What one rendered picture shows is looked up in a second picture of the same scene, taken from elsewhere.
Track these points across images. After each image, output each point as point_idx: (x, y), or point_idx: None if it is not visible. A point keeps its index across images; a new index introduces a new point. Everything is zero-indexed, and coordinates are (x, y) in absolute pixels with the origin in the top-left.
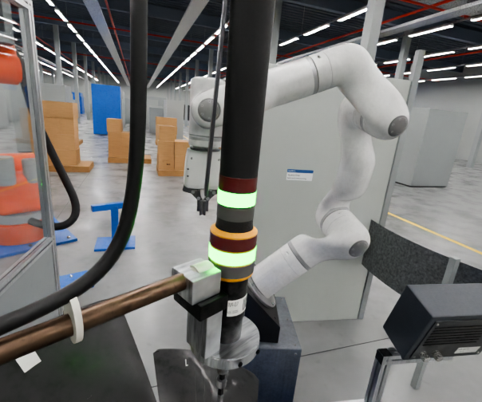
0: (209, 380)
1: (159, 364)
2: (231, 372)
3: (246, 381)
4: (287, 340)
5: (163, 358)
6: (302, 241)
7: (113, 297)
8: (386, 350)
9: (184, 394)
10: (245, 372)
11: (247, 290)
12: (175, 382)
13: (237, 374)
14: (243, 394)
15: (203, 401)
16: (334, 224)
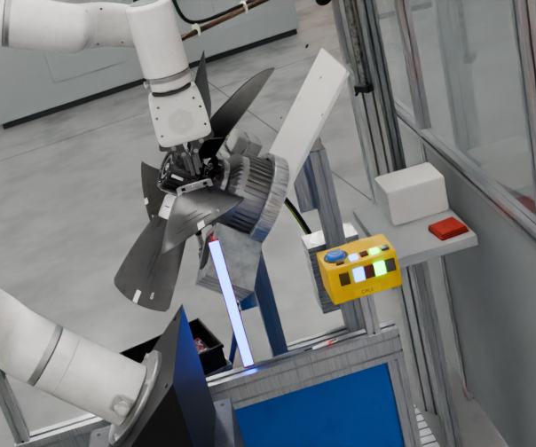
0: (199, 214)
1: (237, 199)
2: (183, 231)
3: (171, 237)
4: (107, 439)
5: (235, 201)
6: (39, 315)
7: (188, 32)
8: None
9: (216, 201)
10: (171, 243)
11: (157, 344)
12: (223, 201)
13: (177, 235)
14: (173, 227)
15: (201, 205)
16: None
